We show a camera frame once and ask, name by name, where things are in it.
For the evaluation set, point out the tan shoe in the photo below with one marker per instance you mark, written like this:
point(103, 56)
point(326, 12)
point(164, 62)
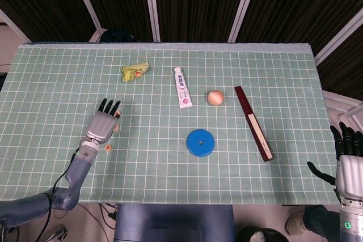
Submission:
point(295, 223)

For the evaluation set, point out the white toothpaste tube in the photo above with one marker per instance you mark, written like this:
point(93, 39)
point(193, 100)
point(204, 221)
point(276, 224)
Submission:
point(183, 91)

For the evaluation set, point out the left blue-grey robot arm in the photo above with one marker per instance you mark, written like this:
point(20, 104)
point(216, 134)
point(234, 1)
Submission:
point(78, 171)

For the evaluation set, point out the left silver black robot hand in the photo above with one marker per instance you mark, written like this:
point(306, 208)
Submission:
point(100, 127)

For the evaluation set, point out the green crumpled snack packet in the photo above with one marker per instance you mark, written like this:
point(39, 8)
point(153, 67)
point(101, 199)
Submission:
point(133, 72)

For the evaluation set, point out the blue-grey robot torso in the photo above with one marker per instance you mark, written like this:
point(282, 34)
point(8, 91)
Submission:
point(170, 225)

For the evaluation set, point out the blue disc with hole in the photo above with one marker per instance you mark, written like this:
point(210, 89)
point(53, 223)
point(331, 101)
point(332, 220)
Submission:
point(195, 147)

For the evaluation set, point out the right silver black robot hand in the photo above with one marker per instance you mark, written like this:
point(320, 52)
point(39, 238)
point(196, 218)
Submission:
point(351, 176)

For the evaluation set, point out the dark red folded fan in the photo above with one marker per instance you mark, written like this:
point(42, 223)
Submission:
point(244, 101)

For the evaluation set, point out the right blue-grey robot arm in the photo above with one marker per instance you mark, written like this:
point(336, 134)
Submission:
point(351, 225)

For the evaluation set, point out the black object behind table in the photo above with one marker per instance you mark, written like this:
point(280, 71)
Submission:
point(116, 36)

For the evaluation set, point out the peach coloured ball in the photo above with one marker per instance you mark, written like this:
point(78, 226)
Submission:
point(216, 97)

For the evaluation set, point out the white metal frame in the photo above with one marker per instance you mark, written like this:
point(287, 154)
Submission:
point(334, 103)

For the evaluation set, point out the person in dark clothes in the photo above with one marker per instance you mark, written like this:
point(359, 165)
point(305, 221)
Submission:
point(320, 219)

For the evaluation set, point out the cream round chess piece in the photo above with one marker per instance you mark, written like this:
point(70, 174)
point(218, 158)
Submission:
point(108, 148)
point(119, 112)
point(117, 128)

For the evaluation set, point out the black round bin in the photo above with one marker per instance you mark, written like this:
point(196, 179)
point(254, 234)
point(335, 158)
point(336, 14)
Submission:
point(249, 236)

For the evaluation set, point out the chrome metal bracket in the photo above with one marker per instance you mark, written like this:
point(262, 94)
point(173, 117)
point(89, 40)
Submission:
point(58, 235)

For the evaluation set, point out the green checkered tablecloth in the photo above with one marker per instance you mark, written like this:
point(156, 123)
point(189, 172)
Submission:
point(170, 176)

